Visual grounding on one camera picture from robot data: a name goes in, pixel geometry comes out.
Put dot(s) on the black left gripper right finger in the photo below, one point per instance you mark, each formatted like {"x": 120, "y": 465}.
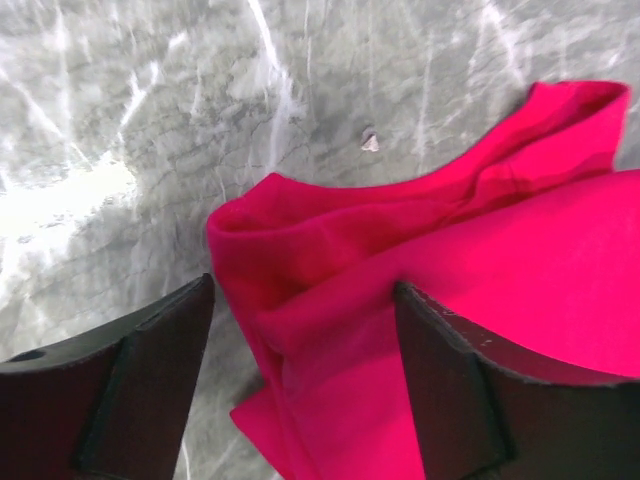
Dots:
{"x": 485, "y": 407}

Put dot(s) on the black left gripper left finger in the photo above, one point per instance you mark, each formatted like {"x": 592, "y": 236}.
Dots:
{"x": 112, "y": 402}

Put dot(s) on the pink t shirt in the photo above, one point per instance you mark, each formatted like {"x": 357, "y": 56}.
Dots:
{"x": 532, "y": 234}

